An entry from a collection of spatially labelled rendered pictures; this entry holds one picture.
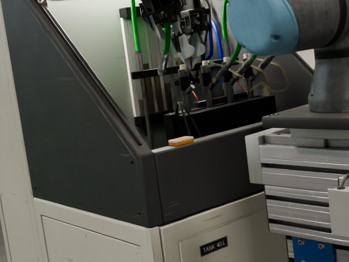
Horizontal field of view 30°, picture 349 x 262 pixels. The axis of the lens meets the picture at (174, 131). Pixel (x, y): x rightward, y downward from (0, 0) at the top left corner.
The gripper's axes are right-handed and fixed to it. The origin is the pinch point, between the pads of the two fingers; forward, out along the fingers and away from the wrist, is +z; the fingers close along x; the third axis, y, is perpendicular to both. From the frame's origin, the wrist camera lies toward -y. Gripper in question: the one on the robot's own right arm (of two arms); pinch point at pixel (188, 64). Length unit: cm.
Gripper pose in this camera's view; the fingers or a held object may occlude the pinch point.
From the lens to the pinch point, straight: 174.8
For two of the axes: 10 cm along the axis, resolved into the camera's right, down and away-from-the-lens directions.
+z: 1.3, 9.8, 1.5
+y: 6.1, 0.4, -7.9
